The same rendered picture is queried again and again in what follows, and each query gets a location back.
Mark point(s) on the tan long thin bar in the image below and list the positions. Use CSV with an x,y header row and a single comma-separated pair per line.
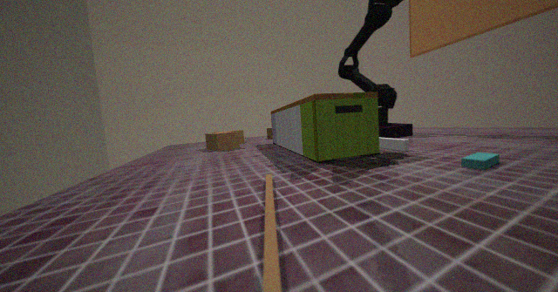
x,y
271,270

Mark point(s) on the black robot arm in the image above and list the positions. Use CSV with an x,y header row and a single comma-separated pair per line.
x,y
377,15

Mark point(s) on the small teal block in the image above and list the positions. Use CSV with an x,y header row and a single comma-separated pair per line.
x,y
480,160

